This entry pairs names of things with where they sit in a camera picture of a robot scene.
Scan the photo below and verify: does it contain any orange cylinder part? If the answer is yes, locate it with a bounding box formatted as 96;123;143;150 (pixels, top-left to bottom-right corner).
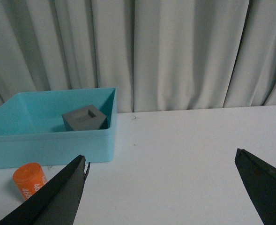
13;162;47;200

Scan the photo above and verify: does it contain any light blue plastic box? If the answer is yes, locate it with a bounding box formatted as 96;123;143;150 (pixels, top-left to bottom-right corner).
0;88;117;169

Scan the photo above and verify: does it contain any gray block with square slot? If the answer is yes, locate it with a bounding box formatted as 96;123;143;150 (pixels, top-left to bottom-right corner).
62;105;108;131

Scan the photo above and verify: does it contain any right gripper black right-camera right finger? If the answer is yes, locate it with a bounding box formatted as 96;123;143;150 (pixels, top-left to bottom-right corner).
235;149;276;225

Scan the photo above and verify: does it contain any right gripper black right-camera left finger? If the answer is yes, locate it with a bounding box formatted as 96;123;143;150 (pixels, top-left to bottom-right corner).
0;155;90;225

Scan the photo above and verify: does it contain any pale gray-green curtain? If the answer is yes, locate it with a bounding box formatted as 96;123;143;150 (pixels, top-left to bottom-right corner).
0;0;276;113

